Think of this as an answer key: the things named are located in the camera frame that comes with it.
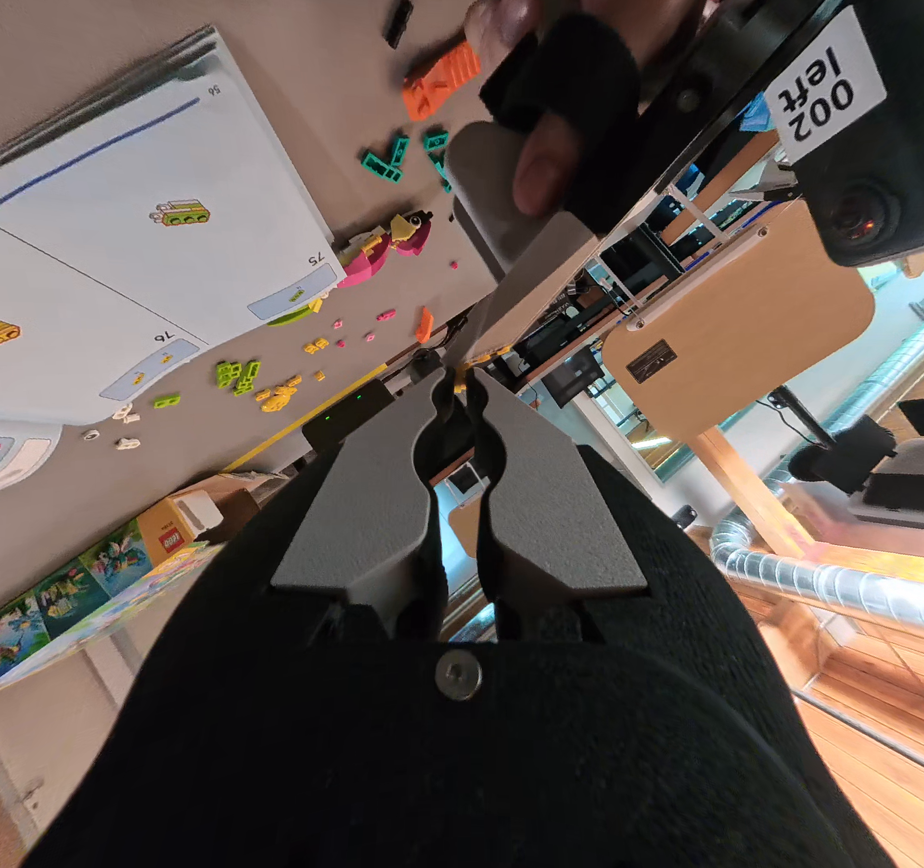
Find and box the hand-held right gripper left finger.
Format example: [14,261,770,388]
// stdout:
[270,369,466,639]

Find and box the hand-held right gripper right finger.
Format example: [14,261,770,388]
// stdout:
[465,369,647,641]

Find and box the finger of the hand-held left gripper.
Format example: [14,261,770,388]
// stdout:
[462,233,603,371]

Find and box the yellow lego piece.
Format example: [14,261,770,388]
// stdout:
[455,352,508,393]

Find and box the black device on arm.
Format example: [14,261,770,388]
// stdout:
[758,386,898,495]

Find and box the pile of yellow lego bricks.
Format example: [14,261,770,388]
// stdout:
[256,375,303,413]

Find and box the pink lego bird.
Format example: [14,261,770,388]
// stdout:
[338,210,435,289]

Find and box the pile of lime lego bricks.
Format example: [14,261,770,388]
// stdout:
[214,360,261,398]

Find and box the colourful lego set box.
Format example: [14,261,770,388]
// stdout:
[0,500,226,690]

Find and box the lego instruction booklet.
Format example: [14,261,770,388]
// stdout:
[0,26,342,426]

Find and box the black charger box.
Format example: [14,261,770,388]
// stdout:
[301,380,396,452]

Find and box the black monitor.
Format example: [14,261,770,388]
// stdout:
[541,347,606,408]

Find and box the yellow tape strip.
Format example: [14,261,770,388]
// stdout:
[222,361,391,473]

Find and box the brown cardboard box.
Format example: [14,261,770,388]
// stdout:
[167,473,291,544]

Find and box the wooden beam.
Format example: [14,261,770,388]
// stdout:
[686,426,820,560]

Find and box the plywood chair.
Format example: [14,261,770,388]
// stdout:
[601,198,876,445]

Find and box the orange brick separator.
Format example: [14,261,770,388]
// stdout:
[402,41,482,123]

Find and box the silver ventilation duct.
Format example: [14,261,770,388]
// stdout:
[710,325,924,632]

